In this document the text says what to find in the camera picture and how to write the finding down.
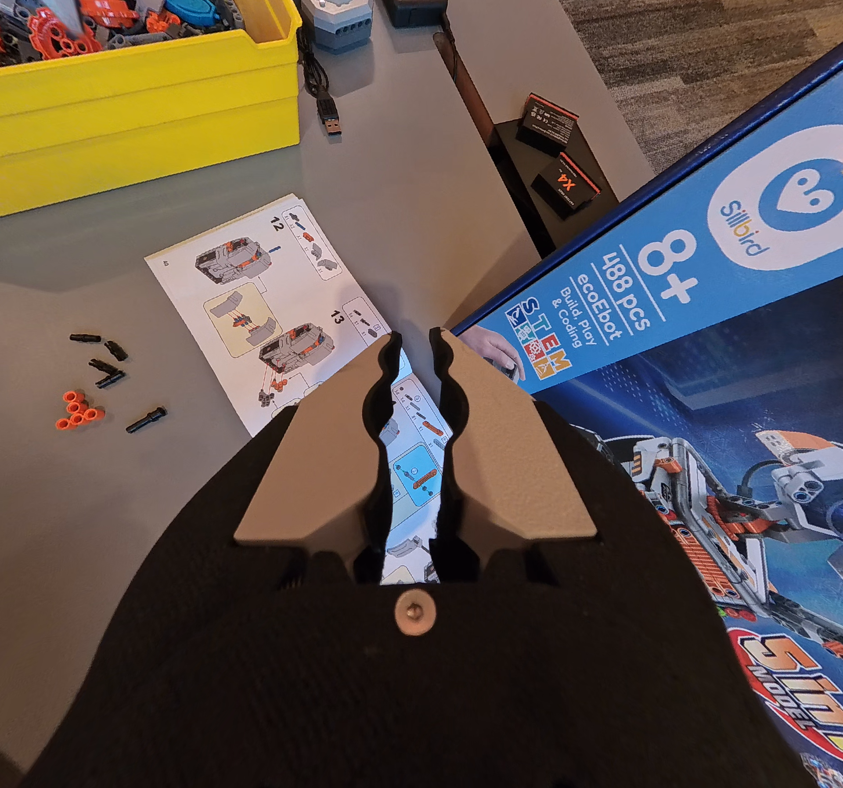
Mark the instruction booklet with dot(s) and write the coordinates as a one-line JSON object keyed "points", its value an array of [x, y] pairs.
{"points": [[191, 287]]}

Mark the orange connector piece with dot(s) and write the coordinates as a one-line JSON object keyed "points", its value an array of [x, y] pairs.
{"points": [[74, 399], [89, 415]]}

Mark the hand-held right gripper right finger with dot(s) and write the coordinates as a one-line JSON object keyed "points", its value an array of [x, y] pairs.
{"points": [[514, 472]]}

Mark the black shelf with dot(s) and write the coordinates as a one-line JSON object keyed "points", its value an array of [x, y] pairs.
{"points": [[527, 222]]}

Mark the blue oval building piece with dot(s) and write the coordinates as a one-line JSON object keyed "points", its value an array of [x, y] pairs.
{"points": [[191, 8]]}

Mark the blue toy box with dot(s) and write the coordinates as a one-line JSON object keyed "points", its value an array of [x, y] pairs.
{"points": [[658, 353]]}

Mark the pile of building pieces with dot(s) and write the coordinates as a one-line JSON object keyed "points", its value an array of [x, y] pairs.
{"points": [[118, 24]]}

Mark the black camera battery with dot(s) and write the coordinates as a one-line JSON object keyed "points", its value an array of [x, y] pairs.
{"points": [[546, 126], [566, 185]]}

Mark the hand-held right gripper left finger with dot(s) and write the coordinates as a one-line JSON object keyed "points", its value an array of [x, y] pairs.
{"points": [[309, 472]]}

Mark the long black axle pin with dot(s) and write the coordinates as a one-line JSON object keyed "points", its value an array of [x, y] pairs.
{"points": [[146, 420]]}

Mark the yellow plastic bin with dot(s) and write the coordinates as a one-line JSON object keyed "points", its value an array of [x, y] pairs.
{"points": [[164, 110]]}

